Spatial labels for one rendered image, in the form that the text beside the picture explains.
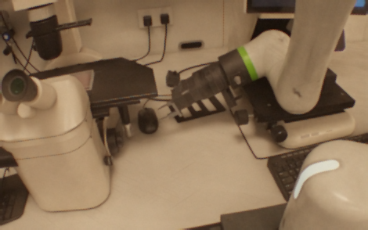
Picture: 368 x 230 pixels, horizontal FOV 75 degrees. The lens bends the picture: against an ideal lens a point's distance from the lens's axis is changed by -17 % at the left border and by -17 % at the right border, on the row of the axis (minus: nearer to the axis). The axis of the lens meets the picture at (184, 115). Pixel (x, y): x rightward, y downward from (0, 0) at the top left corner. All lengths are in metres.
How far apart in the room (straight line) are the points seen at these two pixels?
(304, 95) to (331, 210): 0.32
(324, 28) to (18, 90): 0.47
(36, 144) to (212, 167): 0.42
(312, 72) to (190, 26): 0.81
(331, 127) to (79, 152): 0.66
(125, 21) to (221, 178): 0.79
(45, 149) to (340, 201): 0.47
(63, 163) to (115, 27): 0.79
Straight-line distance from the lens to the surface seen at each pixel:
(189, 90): 0.69
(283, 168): 0.71
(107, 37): 1.25
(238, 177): 0.69
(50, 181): 0.60
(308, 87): 0.58
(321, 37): 0.49
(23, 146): 0.55
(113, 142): 0.71
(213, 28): 1.29
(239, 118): 0.68
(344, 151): 0.36
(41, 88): 0.45
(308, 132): 0.79
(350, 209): 0.32
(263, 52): 0.68
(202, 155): 0.74
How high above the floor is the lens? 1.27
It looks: 36 degrees down
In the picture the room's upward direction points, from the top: 3 degrees counter-clockwise
